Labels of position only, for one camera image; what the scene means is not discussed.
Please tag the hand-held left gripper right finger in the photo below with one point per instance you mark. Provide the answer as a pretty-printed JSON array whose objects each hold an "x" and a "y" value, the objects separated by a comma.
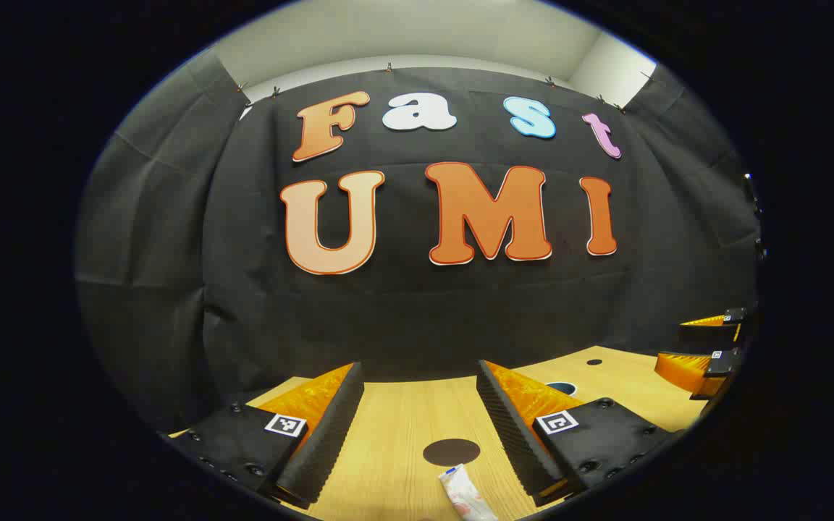
[{"x": 507, "y": 434}]

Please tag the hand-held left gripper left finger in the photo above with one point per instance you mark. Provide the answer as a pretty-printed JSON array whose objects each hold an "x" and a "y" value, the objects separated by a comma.
[{"x": 330, "y": 434}]

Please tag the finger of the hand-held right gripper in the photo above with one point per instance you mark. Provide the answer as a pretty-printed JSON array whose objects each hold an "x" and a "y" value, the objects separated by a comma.
[
  {"x": 706, "y": 333},
  {"x": 681, "y": 369}
]

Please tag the dark brown round coaster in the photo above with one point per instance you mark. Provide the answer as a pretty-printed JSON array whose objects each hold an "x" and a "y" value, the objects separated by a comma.
[{"x": 451, "y": 452}]

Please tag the white toothpaste tube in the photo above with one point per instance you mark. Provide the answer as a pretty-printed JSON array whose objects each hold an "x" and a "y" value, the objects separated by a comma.
[{"x": 464, "y": 496}]

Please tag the wooden desktop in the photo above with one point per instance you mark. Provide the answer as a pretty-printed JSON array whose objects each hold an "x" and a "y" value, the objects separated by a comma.
[{"x": 402, "y": 420}]

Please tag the black backdrop cloth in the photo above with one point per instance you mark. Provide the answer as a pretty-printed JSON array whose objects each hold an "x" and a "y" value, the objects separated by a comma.
[{"x": 424, "y": 311}]

